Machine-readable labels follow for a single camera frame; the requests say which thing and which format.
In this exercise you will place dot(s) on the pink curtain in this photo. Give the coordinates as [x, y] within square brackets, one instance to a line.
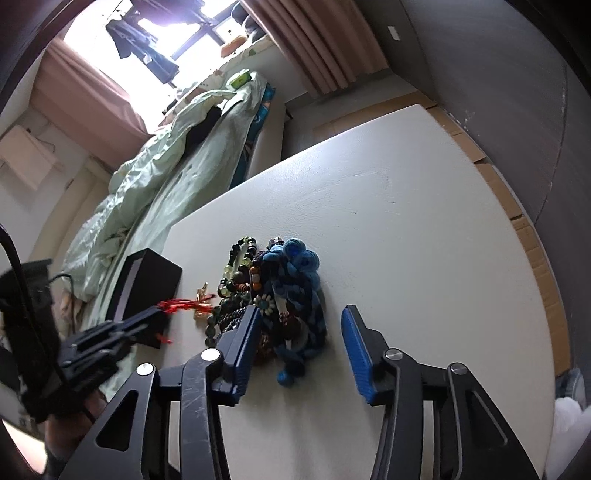
[318, 41]
[87, 87]

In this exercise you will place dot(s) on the dark hanging clothes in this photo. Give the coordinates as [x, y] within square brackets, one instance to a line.
[147, 37]

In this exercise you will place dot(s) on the bed with green duvet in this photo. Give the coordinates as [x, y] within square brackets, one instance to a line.
[152, 184]

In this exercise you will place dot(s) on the red tassel knot ornament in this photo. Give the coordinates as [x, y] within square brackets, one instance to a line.
[184, 304]

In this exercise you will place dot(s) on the person's left forearm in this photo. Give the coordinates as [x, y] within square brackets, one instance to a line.
[69, 434]

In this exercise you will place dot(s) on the black jewelry box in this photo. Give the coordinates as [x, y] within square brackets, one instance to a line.
[147, 281]

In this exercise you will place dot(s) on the green packet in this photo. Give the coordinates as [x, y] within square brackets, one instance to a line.
[241, 79]

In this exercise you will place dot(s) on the white wall switch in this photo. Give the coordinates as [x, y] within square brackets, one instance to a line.
[395, 32]

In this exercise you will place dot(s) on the white air conditioner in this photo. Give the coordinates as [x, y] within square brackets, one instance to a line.
[25, 154]

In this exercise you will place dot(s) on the black cloth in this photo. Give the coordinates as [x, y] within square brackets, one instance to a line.
[203, 127]

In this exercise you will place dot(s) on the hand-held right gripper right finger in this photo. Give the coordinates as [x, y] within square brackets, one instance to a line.
[355, 350]

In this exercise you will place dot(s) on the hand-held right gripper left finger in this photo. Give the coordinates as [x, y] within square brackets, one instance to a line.
[245, 341]

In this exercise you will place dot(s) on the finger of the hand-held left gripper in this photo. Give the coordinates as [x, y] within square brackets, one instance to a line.
[141, 318]

